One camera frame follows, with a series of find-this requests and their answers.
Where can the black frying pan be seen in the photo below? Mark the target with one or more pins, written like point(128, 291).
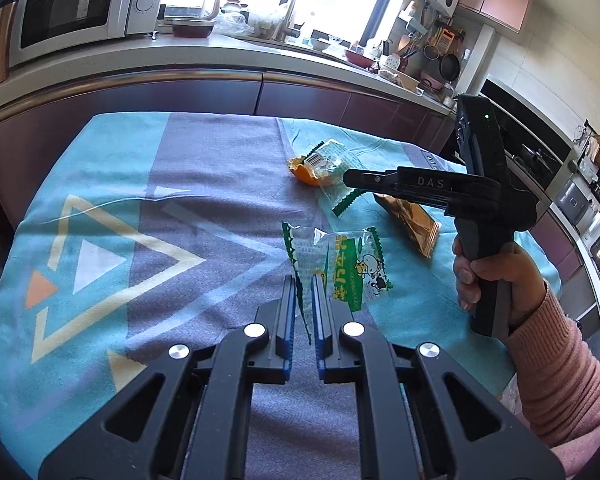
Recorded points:
point(450, 66)

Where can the metal kitchen faucet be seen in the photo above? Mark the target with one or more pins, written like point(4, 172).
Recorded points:
point(292, 5)

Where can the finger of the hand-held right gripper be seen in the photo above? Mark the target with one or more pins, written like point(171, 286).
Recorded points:
point(410, 187)

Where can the green white snack wrapper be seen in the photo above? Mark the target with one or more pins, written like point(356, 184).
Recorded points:
point(350, 270)

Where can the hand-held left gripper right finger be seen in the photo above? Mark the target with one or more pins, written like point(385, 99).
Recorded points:
point(322, 345)

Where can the orange peel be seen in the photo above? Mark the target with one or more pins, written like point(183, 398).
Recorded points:
point(302, 171)

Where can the metal storage rack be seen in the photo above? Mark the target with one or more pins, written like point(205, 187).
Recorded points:
point(595, 220)

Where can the brown gold snack wrapper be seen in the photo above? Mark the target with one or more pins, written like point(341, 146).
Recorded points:
point(415, 222)

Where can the glass kettle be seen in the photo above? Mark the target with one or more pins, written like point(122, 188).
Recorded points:
point(190, 0)

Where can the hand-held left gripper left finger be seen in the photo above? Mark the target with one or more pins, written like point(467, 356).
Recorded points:
point(285, 345)

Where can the teal patterned tablecloth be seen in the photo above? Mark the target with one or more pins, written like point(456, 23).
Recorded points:
point(180, 200)

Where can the clear plastic bag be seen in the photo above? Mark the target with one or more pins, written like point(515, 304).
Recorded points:
point(234, 22)

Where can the black kitchen appliance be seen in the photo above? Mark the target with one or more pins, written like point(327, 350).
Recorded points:
point(525, 125)

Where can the yellow snack wrapper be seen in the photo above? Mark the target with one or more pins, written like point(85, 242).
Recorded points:
point(330, 160)

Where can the kitchen counter with cabinets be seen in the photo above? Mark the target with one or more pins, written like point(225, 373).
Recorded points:
point(180, 95)

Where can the person's right forearm pink sleeve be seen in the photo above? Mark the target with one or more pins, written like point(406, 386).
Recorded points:
point(565, 375)

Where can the person's right hand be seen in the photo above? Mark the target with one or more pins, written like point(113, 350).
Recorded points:
point(525, 285)

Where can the dark red bowl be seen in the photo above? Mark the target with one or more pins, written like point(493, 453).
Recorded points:
point(192, 28)

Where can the white microwave oven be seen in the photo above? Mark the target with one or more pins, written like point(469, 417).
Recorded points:
point(70, 10)

